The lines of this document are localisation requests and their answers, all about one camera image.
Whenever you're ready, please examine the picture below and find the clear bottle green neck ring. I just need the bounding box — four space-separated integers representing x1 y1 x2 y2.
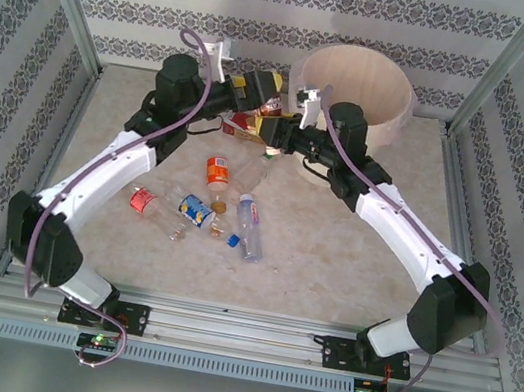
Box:
234 144 276 197

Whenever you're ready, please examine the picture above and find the orange label gold cap bottle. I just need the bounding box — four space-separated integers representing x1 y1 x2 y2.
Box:
197 154 236 216

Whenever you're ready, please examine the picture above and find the slim clear pink label bottle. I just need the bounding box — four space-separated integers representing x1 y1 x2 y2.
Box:
227 191 275 264

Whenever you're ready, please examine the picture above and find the red gold drink carton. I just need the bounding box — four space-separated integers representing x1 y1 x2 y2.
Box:
218 106 268 146

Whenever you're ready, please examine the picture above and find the blue yellow label bottle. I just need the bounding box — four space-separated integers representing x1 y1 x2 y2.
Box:
171 190 248 252

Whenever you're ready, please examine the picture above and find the red label clear bottle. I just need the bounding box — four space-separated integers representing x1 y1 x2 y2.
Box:
125 183 195 244

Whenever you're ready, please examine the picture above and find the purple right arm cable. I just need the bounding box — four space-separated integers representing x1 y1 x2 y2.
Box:
270 83 524 392

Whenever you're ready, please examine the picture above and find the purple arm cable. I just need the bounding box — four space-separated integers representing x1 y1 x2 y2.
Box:
10 8 235 384
270 83 524 392

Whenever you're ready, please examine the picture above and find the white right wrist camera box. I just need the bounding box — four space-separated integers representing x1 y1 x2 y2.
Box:
290 84 333 136

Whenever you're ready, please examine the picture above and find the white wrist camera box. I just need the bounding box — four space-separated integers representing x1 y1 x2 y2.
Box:
195 34 241 84
290 84 333 136

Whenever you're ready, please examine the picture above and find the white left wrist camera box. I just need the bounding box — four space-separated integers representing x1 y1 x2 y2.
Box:
195 34 241 84

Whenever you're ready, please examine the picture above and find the aluminium side rail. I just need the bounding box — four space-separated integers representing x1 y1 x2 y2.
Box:
406 126 524 358
0 53 106 287

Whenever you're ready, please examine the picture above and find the aluminium front rail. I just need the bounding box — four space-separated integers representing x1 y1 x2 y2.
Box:
0 261 518 392

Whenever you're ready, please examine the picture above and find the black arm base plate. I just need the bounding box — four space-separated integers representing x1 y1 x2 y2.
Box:
318 332 418 385
55 289 154 339

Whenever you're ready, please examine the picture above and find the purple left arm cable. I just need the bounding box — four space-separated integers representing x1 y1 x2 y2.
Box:
10 8 235 384

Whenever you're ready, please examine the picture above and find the grey slotted cable duct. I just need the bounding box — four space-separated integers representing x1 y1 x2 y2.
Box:
0 315 359 392

